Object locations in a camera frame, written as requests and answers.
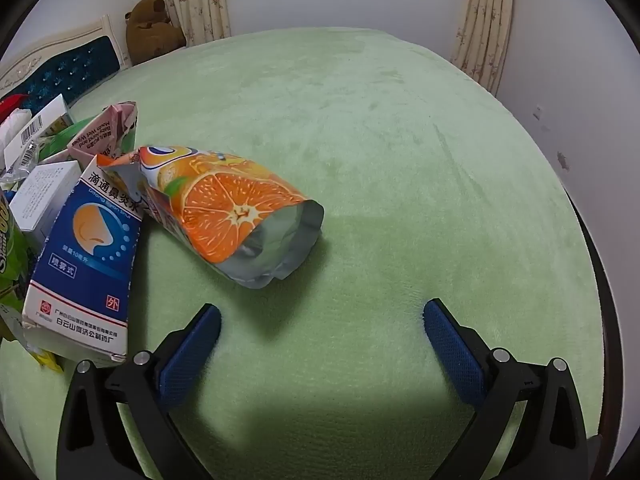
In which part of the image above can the pink wet wipes packet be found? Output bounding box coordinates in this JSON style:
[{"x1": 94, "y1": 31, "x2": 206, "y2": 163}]
[{"x1": 66, "y1": 101, "x2": 139, "y2": 162}]

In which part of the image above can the yellow wrapper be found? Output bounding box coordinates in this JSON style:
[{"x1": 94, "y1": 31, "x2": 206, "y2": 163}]
[{"x1": 27, "y1": 345, "x2": 63, "y2": 373}]

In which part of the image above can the blue white medicine box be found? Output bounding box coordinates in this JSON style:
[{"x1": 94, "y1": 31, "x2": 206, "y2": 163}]
[{"x1": 21, "y1": 155, "x2": 146, "y2": 368}]

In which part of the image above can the white blue tufted headboard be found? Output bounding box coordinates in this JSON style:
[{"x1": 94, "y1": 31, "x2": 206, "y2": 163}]
[{"x1": 0, "y1": 14, "x2": 132, "y2": 111}]

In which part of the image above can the floral cream curtain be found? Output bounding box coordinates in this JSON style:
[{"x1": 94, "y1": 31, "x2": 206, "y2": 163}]
[
  {"x1": 450, "y1": 0, "x2": 516, "y2": 97},
  {"x1": 146, "y1": 0, "x2": 232, "y2": 47}
]

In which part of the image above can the red pillow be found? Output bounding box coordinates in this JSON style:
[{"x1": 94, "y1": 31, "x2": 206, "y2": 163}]
[{"x1": 0, "y1": 96, "x2": 31, "y2": 133}]

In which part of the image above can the green white packet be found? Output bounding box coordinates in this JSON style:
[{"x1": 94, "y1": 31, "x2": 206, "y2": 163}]
[{"x1": 40, "y1": 117, "x2": 101, "y2": 161}]

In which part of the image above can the green snack packet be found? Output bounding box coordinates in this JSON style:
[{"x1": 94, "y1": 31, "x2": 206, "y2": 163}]
[{"x1": 0, "y1": 192, "x2": 31, "y2": 341}]

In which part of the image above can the small white cardboard box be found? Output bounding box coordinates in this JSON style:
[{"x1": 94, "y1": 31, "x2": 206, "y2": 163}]
[{"x1": 9, "y1": 160, "x2": 83, "y2": 248}]

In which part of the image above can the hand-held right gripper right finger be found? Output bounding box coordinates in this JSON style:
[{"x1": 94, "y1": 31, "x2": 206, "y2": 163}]
[{"x1": 422, "y1": 298, "x2": 603, "y2": 480}]

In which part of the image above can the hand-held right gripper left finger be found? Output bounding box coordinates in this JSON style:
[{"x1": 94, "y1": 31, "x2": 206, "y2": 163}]
[{"x1": 56, "y1": 303, "x2": 222, "y2": 480}]

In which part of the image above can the white box with barcode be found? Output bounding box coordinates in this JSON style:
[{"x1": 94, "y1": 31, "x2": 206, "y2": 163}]
[{"x1": 2, "y1": 94, "x2": 76, "y2": 171}]

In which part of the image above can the orange fruit print foil pouch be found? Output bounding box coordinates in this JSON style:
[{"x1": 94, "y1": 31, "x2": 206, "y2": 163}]
[{"x1": 97, "y1": 145, "x2": 325, "y2": 290}]

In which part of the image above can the brown teddy bear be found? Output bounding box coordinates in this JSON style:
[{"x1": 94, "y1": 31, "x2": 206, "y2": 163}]
[{"x1": 124, "y1": 0, "x2": 187, "y2": 67}]

